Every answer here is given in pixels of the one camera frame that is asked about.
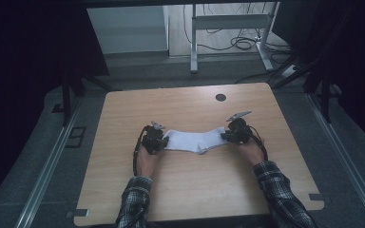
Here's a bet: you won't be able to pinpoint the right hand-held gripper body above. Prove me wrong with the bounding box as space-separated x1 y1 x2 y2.
225 109 253 144

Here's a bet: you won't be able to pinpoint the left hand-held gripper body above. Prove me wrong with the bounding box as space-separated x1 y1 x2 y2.
141 121 169 156

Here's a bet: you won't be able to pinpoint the white sock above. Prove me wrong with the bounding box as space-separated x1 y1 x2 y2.
163 126 230 155

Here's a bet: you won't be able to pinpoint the person's left hand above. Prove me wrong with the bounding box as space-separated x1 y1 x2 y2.
136 144 163 180

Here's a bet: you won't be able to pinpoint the person's right hand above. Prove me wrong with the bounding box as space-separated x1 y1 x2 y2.
235 139 266 167

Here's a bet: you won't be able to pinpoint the white power strip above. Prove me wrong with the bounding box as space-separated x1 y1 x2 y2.
279 64 299 79

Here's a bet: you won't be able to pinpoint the black tripod stand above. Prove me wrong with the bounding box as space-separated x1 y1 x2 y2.
51 56 122 127
267 53 343 124

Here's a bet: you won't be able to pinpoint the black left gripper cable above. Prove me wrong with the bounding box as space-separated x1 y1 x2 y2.
131 125 149 177

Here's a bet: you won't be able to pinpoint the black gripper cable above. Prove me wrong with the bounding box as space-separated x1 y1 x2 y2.
131 125 149 177
248 125 269 162

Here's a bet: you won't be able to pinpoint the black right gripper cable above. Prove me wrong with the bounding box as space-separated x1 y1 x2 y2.
248 125 269 162

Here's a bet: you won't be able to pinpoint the black square floor frame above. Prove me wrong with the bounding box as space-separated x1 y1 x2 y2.
65 126 87 149

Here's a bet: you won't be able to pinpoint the black floor cables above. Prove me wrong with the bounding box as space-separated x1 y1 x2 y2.
183 3 294 85

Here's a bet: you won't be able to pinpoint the grey table bracket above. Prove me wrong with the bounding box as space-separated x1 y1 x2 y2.
308 193 333 204
66 208 90 219

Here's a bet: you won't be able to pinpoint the white metal desk frame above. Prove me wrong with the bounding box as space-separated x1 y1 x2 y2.
189 2 280 74

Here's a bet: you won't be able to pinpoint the aluminium floor rail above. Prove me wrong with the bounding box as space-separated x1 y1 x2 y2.
307 93 365 227
13 96 84 228

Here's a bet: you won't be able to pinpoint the pale grey wall panel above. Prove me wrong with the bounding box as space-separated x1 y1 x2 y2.
86 5 169 55

